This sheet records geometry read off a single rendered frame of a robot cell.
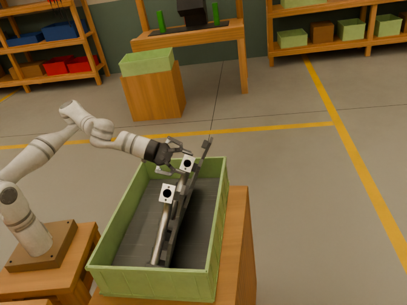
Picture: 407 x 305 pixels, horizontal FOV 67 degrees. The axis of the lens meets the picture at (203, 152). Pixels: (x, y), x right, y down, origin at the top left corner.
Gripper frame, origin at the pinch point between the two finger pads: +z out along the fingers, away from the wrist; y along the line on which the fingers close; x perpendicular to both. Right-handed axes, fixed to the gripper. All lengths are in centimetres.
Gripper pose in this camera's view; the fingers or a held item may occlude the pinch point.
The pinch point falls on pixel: (185, 162)
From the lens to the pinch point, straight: 108.1
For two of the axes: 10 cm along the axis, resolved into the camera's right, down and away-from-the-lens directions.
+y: 3.3, -9.3, 1.4
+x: -0.3, 1.4, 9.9
